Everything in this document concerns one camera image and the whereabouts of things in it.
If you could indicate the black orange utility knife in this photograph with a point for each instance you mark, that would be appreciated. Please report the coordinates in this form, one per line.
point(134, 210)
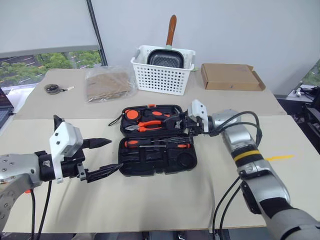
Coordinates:
point(157, 113)

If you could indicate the short orange black screwdriver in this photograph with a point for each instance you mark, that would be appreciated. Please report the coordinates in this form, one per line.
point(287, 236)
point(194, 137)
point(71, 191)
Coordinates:
point(182, 146)

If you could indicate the orange tool case latch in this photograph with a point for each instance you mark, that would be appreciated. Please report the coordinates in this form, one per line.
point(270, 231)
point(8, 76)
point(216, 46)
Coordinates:
point(152, 105)

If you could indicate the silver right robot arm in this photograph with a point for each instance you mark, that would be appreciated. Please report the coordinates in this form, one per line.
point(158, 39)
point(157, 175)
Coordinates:
point(260, 180)

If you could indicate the black window frame post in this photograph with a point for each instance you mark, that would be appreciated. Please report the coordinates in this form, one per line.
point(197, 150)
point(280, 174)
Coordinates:
point(97, 32)

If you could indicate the orange black tape measure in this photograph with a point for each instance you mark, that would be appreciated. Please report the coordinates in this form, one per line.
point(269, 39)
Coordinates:
point(132, 114)

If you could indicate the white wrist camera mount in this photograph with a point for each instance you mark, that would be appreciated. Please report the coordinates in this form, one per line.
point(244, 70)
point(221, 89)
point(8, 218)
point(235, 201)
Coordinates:
point(66, 136)
point(198, 110)

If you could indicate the grey beige table sheet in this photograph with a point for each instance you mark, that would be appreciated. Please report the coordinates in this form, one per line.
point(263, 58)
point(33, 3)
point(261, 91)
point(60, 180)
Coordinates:
point(225, 102)

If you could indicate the long orange black screwdriver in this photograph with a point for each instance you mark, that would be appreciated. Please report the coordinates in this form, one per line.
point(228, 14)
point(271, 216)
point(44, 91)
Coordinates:
point(131, 143)

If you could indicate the clear bag of brown sheets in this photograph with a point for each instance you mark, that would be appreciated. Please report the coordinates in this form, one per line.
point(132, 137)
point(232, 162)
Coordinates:
point(107, 83)

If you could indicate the black equipment rack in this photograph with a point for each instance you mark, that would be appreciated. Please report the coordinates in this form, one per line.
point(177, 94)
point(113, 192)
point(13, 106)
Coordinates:
point(307, 112)

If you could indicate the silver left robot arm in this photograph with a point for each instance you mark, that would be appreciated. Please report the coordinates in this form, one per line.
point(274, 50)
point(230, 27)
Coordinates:
point(15, 167)

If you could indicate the white perforated plastic basket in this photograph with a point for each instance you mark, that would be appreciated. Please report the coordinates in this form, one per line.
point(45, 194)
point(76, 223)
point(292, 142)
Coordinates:
point(160, 80)

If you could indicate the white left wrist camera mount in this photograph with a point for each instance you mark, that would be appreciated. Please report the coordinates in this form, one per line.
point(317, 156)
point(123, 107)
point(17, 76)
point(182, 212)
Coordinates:
point(66, 136)

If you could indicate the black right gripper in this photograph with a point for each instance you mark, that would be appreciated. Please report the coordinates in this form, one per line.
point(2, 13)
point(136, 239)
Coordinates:
point(192, 125)

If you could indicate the dark laptop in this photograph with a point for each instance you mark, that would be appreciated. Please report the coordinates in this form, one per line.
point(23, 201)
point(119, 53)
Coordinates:
point(5, 110)

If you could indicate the yellow tape strip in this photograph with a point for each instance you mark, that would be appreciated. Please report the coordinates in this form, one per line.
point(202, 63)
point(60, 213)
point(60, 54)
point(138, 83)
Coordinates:
point(280, 157)

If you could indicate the black plastic tool case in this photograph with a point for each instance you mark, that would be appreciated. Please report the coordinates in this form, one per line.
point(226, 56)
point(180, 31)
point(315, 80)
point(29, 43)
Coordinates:
point(155, 165)

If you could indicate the flat brown cardboard box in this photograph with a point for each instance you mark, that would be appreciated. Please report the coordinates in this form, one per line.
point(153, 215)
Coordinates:
point(228, 76)

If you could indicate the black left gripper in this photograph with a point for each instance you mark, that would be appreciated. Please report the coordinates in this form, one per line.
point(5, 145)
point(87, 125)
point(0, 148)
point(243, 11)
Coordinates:
point(72, 167)

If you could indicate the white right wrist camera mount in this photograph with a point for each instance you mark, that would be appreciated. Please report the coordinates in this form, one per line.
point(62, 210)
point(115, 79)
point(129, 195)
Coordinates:
point(198, 110)

